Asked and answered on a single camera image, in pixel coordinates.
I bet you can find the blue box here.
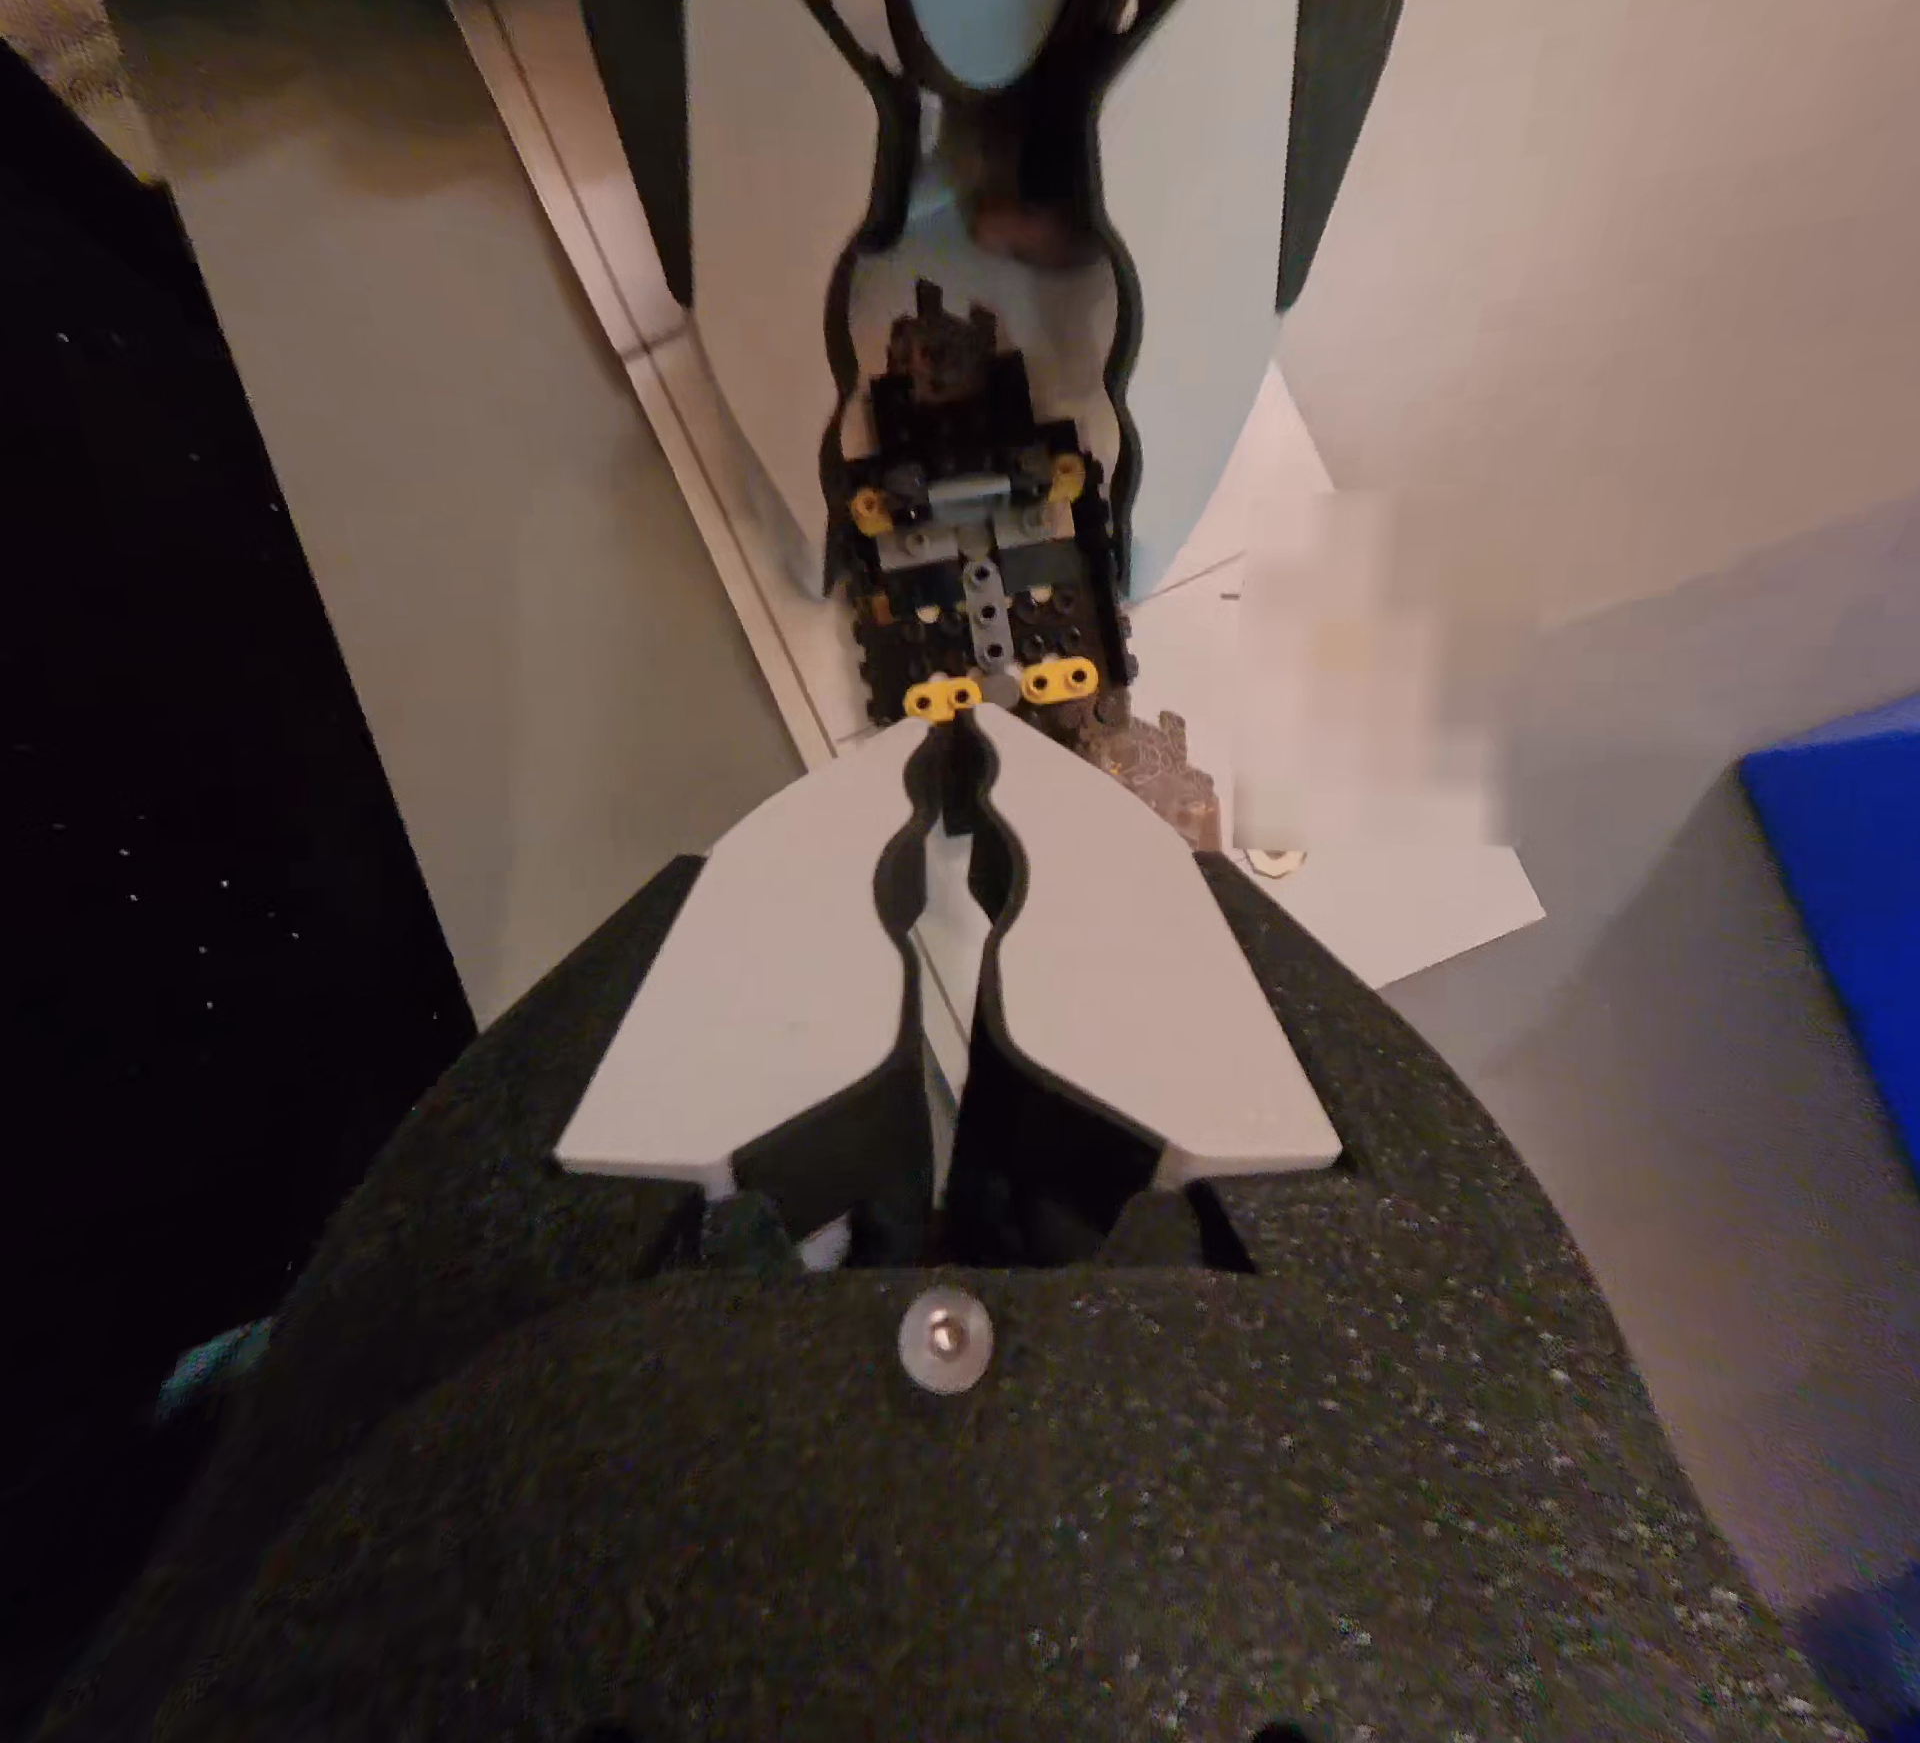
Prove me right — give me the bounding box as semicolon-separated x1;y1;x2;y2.
1738;698;1920;1183

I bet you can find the black speckled cloth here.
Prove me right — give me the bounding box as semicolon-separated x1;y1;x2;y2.
0;40;483;1324

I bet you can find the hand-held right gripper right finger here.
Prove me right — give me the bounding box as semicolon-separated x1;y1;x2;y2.
971;703;1345;1193

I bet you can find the person's left hand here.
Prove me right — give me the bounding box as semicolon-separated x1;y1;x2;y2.
936;100;1108;268

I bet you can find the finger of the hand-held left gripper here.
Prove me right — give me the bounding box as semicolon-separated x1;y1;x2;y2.
681;0;925;601
1099;0;1307;601

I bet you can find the black lego model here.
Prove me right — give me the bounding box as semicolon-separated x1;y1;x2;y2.
829;327;1144;731

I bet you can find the white instruction sheet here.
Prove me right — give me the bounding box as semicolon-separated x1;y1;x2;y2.
794;370;1549;995

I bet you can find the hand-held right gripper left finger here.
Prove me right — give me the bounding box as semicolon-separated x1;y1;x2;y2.
554;715;998;1208

